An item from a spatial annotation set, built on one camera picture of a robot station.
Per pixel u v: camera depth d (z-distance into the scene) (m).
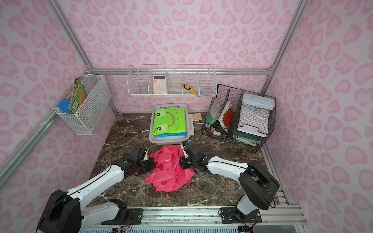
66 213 0.40
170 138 0.97
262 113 0.92
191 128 1.08
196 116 1.17
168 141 0.94
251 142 0.93
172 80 1.01
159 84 0.93
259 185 0.43
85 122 0.72
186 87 0.98
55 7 0.68
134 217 0.73
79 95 0.72
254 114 0.90
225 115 1.04
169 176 0.82
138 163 0.67
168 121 1.01
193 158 0.66
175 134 0.97
